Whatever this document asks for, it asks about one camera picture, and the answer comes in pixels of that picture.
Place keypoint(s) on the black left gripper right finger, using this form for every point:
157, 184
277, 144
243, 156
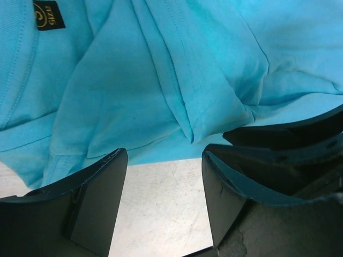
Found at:
249, 219

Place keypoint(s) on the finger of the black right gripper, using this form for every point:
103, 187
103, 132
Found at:
283, 168
289, 135

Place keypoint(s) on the turquoise t-shirt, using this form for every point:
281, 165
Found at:
161, 79

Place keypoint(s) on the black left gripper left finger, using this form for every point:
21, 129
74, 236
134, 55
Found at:
74, 216

